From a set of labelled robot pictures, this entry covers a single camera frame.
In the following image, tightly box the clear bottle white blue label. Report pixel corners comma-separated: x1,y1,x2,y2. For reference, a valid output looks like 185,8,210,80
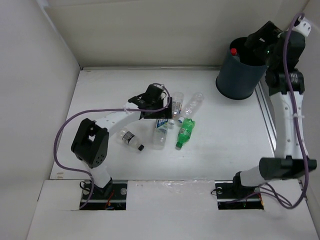
172,91,184,119

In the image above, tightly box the green plastic bottle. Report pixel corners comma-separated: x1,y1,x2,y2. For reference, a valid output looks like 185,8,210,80
175,118,196,150

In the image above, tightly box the blue green label water bottle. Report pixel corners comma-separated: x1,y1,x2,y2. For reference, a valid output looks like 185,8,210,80
152,119,168,150

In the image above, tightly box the clear unlabelled plastic bottle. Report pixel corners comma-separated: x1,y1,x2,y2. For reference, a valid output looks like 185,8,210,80
178,92,205,124

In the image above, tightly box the red cap labelled bottle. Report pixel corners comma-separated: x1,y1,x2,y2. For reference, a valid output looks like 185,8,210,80
230,48,241,62

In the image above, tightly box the small black cap bottle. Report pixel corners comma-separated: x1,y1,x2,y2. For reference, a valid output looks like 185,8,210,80
116,128,145,152

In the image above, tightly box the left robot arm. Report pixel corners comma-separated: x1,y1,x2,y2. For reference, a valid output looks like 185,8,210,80
71,83,172,199

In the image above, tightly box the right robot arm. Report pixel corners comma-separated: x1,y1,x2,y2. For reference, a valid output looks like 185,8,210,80
231,17,317,197

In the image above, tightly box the dark blue round bin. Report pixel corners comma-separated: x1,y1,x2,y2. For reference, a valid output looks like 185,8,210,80
215,37,267,100

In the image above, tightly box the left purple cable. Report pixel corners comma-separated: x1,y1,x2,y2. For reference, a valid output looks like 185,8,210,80
53,82,172,210

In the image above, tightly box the purple cable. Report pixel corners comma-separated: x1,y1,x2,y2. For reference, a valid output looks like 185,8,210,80
224,12,310,210
53,82,172,210

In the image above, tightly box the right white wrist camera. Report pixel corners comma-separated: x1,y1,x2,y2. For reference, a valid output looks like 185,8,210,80
292,16,312,38

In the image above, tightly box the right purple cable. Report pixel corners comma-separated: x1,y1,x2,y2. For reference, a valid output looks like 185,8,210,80
224,12,310,210

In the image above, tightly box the aluminium rail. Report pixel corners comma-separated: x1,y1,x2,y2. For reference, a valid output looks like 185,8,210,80
255,82,277,155

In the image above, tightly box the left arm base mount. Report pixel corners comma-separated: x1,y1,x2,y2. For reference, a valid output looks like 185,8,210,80
79,180,128,211

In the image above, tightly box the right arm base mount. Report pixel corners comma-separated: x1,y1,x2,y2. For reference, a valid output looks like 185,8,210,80
210,176,264,210

